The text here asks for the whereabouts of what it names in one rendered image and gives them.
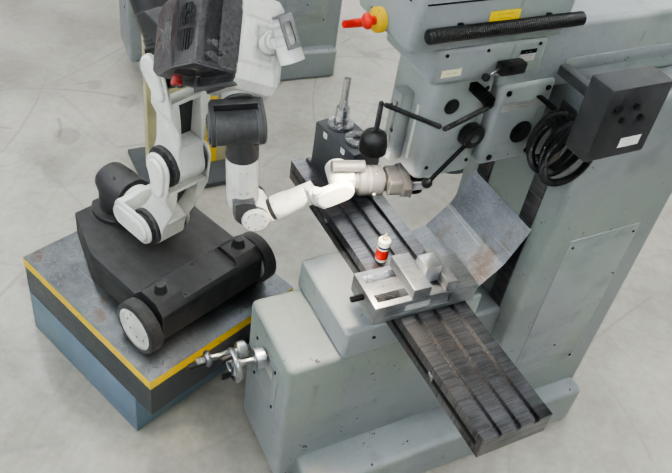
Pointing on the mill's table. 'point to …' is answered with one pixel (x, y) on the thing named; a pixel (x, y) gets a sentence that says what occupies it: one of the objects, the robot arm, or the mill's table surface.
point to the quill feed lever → (472, 133)
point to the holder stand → (337, 144)
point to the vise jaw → (410, 275)
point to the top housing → (465, 0)
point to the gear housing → (472, 59)
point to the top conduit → (504, 27)
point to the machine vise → (398, 302)
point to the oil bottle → (382, 248)
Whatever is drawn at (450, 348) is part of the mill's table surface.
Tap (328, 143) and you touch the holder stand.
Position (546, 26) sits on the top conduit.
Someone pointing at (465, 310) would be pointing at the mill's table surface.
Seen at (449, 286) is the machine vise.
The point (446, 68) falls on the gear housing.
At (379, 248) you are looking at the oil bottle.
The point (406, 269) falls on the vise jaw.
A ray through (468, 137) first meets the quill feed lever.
